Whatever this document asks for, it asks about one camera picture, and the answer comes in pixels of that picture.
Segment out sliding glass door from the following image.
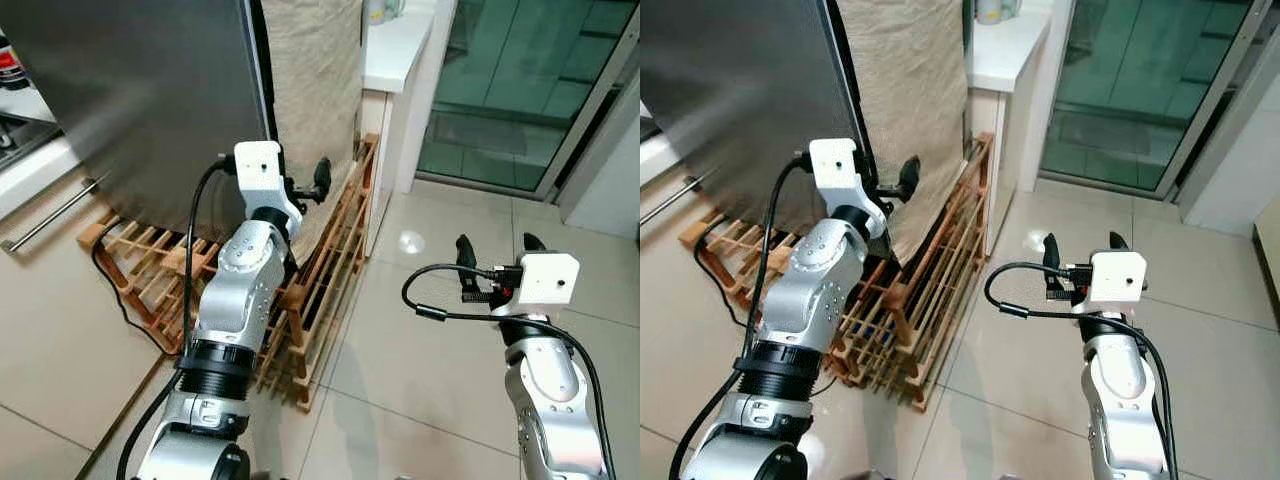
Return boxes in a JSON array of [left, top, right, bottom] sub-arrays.
[[1040, 0, 1280, 201], [415, 0, 641, 201]]

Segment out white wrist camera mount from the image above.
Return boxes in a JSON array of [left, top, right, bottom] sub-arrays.
[[808, 138, 889, 239], [515, 252, 581, 319], [1088, 250, 1148, 316], [233, 141, 304, 236]]

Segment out beige kitchen cabinet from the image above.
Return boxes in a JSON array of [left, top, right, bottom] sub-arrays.
[[0, 85, 181, 480], [640, 130, 761, 441]]

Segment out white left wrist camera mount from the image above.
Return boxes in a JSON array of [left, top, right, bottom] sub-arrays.
[[808, 138, 889, 239], [233, 141, 304, 236]]

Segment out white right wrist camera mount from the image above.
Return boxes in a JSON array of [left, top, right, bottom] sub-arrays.
[[515, 252, 581, 319], [1088, 250, 1148, 316]]

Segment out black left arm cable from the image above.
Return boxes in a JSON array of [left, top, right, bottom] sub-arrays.
[[115, 155, 236, 480], [668, 155, 813, 480]]

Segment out grey mini fridge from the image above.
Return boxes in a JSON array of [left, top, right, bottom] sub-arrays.
[[0, 0, 276, 246], [640, 0, 871, 236]]

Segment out steel drawer handle bar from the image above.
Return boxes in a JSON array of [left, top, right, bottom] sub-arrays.
[[640, 170, 716, 226], [0, 175, 106, 253]]

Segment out wooden wine rack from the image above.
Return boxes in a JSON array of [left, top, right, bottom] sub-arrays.
[[678, 135, 996, 413], [78, 135, 381, 413]]

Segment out beige cloth draped over fridge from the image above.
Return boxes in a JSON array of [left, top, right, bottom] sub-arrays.
[[835, 0, 971, 269], [258, 0, 366, 266]]

